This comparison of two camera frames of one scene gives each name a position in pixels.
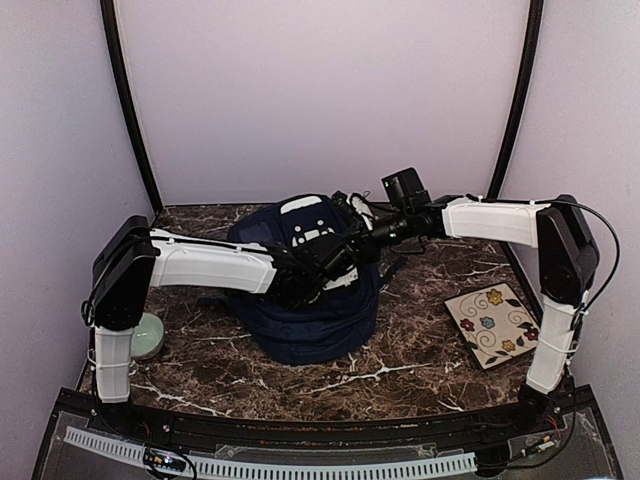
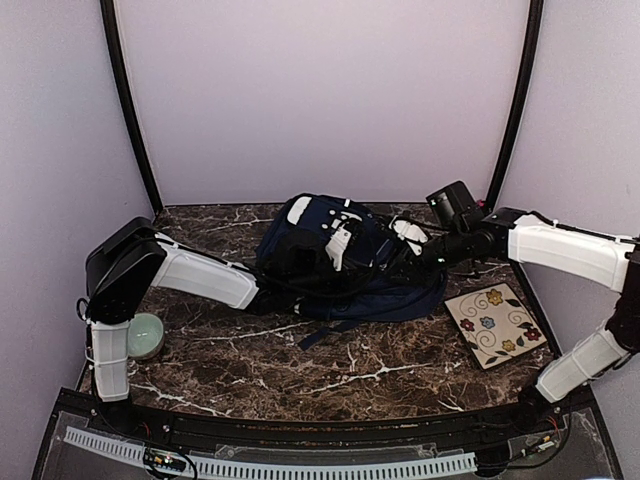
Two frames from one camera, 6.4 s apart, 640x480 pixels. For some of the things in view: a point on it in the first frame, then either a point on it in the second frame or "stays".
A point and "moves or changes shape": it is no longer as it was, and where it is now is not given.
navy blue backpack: (311, 318) moves or changes shape
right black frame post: (528, 68) stays
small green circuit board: (163, 459) stays
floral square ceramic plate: (496, 323) stays
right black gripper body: (372, 250) -> (414, 267)
